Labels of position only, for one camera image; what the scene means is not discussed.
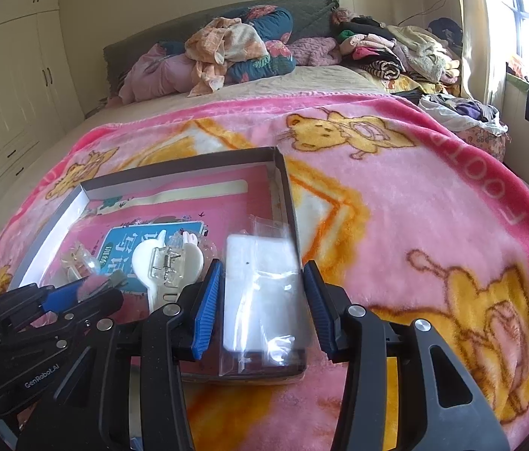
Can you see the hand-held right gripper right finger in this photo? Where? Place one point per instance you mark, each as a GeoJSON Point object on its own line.
{"type": "Point", "coordinates": [321, 310]}

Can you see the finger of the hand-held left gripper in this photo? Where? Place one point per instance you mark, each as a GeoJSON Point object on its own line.
{"type": "Point", "coordinates": [100, 303]}
{"type": "Point", "coordinates": [65, 293]}

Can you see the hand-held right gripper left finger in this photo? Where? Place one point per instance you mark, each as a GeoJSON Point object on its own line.
{"type": "Point", "coordinates": [206, 310]}

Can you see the clear orange hair clip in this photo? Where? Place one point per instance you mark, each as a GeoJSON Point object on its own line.
{"type": "Point", "coordinates": [79, 258]}

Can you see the clear plastic packet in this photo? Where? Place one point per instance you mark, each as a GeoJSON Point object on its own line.
{"type": "Point", "coordinates": [264, 300]}

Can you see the clear plastic wrapper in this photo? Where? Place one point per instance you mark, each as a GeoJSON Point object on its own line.
{"type": "Point", "coordinates": [206, 246]}

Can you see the white claw hair clip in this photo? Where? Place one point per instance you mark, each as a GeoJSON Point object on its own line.
{"type": "Point", "coordinates": [152, 258]}

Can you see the grey cardboard box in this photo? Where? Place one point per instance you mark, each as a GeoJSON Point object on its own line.
{"type": "Point", "coordinates": [284, 183]}

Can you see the pink printed blanket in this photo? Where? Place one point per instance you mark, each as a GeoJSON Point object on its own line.
{"type": "Point", "coordinates": [386, 197]}

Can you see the cream wardrobe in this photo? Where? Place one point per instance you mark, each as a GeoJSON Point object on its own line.
{"type": "Point", "coordinates": [11, 80]}

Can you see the pink quilt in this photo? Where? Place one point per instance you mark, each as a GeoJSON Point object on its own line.
{"type": "Point", "coordinates": [161, 75]}

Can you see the floral bag of clothes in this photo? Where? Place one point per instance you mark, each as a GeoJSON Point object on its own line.
{"type": "Point", "coordinates": [480, 136]}

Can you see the pink knit blanket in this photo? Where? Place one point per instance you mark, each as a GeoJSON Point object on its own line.
{"type": "Point", "coordinates": [314, 49]}

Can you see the pile of pillows and bedding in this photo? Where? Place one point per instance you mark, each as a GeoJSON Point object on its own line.
{"type": "Point", "coordinates": [152, 42]}

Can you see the pile of clothes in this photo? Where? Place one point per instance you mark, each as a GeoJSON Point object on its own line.
{"type": "Point", "coordinates": [386, 51]}

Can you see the peach patterned cloth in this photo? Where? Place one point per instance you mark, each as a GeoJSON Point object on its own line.
{"type": "Point", "coordinates": [227, 40]}

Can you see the blue floral quilt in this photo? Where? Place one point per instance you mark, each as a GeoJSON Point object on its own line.
{"type": "Point", "coordinates": [269, 21]}

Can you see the orange cloth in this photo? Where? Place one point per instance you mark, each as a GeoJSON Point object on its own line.
{"type": "Point", "coordinates": [520, 70]}

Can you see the cream curtain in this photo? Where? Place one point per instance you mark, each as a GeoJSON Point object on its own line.
{"type": "Point", "coordinates": [476, 33]}

